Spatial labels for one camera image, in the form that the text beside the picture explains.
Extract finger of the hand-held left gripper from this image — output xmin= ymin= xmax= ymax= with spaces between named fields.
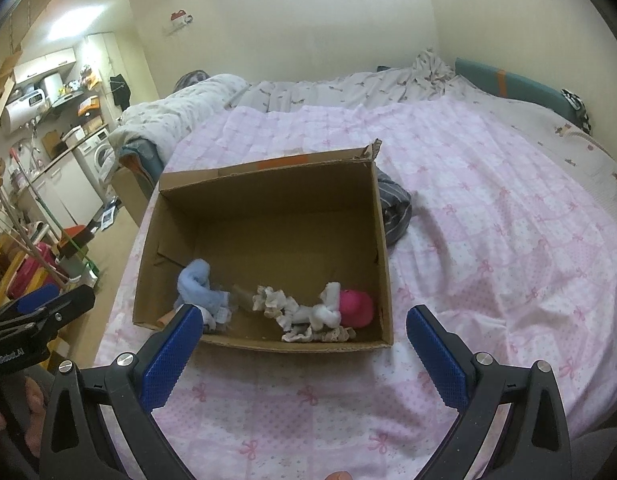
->
xmin=0 ymin=285 xmax=96 ymax=336
xmin=0 ymin=282 xmax=59 ymax=323

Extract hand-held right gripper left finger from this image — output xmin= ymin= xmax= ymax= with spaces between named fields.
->
xmin=38 ymin=304 xmax=204 ymax=480

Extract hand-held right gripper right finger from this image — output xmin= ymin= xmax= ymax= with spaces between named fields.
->
xmin=406 ymin=304 xmax=572 ymax=480

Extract light blue cloth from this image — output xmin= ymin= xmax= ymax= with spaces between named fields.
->
xmin=173 ymin=259 xmax=233 ymax=333

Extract pink rubber duck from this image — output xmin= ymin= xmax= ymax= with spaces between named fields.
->
xmin=339 ymin=289 xmax=374 ymax=330

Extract tan cylinder toy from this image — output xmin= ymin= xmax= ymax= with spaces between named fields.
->
xmin=231 ymin=284 xmax=256 ymax=313

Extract beige lace scrunchie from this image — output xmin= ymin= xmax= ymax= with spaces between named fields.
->
xmin=251 ymin=285 xmax=302 ymax=331

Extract white sock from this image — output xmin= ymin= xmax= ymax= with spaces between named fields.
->
xmin=293 ymin=282 xmax=344 ymax=333

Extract brown cardboard box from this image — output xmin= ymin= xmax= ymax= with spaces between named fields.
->
xmin=132 ymin=140 xmax=394 ymax=353

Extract person's left hand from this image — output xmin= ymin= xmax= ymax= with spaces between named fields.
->
xmin=0 ymin=375 xmax=52 ymax=456

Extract red suitcase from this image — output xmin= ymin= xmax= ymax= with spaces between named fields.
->
xmin=8 ymin=245 xmax=56 ymax=301

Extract green broom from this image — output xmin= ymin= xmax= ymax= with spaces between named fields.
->
xmin=11 ymin=150 xmax=102 ymax=281

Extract red dustpan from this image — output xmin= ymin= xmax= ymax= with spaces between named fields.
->
xmin=58 ymin=225 xmax=94 ymax=256

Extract white floor cabinet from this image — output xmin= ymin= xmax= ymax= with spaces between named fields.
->
xmin=18 ymin=152 xmax=104 ymax=228

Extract brown cardboard panel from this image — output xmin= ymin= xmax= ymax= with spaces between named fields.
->
xmin=112 ymin=165 xmax=152 ymax=226

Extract beige lace trim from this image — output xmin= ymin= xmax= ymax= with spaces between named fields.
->
xmin=281 ymin=324 xmax=357 ymax=345

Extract white washing machine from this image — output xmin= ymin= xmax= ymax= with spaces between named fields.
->
xmin=73 ymin=127 xmax=119 ymax=183

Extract dark striped cloth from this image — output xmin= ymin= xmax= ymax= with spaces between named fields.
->
xmin=376 ymin=167 xmax=413 ymax=247

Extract blue grey folded blanket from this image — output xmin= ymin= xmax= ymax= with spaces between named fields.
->
xmin=119 ymin=140 xmax=164 ymax=193

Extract white water heater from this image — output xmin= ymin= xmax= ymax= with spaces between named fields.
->
xmin=1 ymin=87 xmax=52 ymax=136

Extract black hanging bag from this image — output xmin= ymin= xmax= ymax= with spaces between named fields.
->
xmin=110 ymin=74 xmax=132 ymax=108

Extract white floral quilt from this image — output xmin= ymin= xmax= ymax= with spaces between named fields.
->
xmin=108 ymin=74 xmax=249 ymax=161

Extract dark patterned pillow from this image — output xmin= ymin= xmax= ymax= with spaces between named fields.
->
xmin=174 ymin=70 xmax=212 ymax=93

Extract black and white cloth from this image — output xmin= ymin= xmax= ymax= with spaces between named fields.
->
xmin=561 ymin=89 xmax=592 ymax=133

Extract teal headboard cushion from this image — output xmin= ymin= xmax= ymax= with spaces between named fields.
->
xmin=456 ymin=57 xmax=577 ymax=121

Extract grey floral bedsheet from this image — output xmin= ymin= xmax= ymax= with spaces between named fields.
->
xmin=228 ymin=49 xmax=617 ymax=236

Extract white wall cabinets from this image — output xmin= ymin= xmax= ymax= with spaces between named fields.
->
xmin=13 ymin=47 xmax=79 ymax=83

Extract red white wall decoration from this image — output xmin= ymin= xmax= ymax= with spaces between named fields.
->
xmin=166 ymin=9 xmax=194 ymax=36

